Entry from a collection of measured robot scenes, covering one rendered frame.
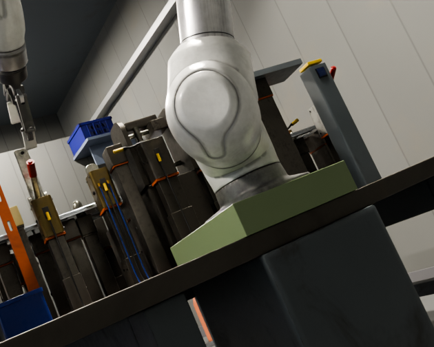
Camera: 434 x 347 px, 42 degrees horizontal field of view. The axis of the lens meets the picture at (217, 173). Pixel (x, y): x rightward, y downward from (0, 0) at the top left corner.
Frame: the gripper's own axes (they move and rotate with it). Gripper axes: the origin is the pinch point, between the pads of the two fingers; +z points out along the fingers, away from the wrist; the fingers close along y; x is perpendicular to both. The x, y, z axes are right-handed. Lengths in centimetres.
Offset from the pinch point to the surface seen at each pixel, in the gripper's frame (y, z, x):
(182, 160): -8.6, 21.4, -44.3
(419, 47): 51, 58, -229
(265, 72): -7, -2, -73
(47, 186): 326, 333, -74
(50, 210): -8.9, 23.1, -1.3
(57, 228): -13.6, 26.1, -1.3
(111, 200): -13.6, 22.5, -18.0
